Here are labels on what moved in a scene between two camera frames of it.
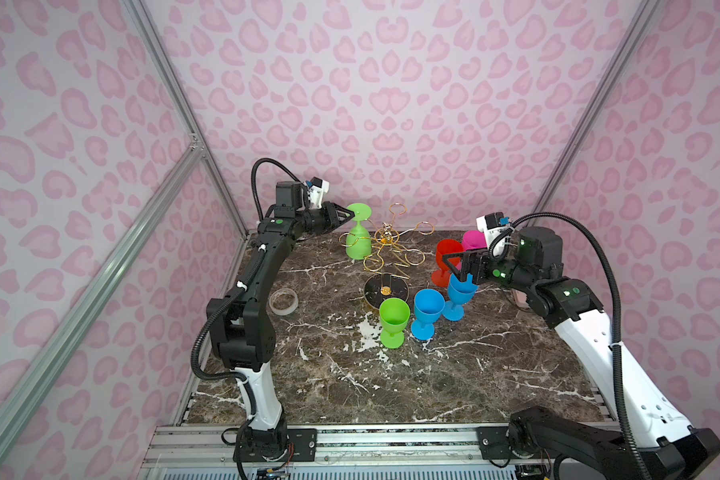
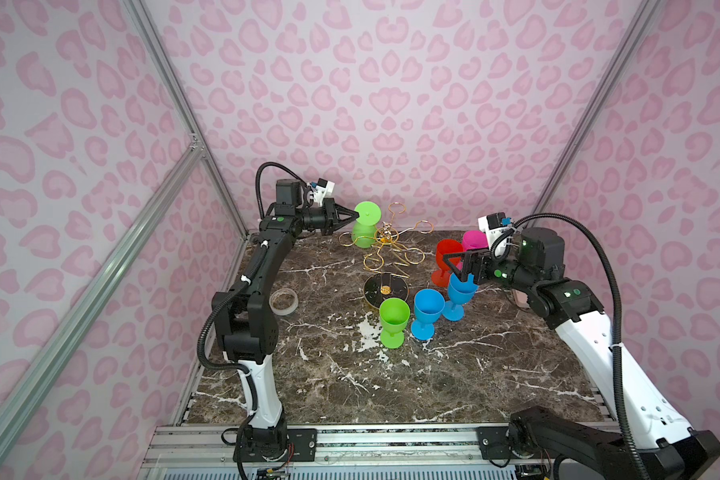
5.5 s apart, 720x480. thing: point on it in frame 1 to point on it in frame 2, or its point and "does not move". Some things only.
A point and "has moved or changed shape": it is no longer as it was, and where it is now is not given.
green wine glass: [358, 240] has moved or changed shape
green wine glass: [394, 316] does not move
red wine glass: [441, 276] does not move
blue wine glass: [460, 293] does not move
